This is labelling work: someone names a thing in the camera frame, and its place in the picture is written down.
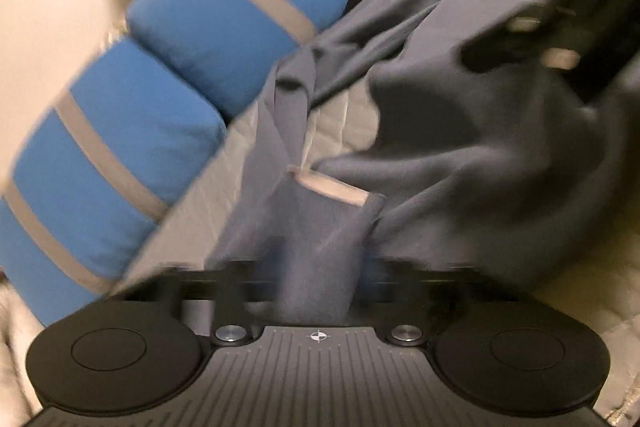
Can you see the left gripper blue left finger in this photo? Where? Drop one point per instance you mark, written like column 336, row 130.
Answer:
column 239, row 284

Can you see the blue striped pillow left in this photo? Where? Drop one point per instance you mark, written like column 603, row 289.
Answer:
column 116, row 152

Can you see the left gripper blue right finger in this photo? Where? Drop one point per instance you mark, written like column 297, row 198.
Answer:
column 393, row 300

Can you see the grey-blue fleece garment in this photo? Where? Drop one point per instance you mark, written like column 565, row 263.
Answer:
column 374, row 141

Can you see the grey quilted bedspread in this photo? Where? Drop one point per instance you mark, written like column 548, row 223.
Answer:
column 601, row 289

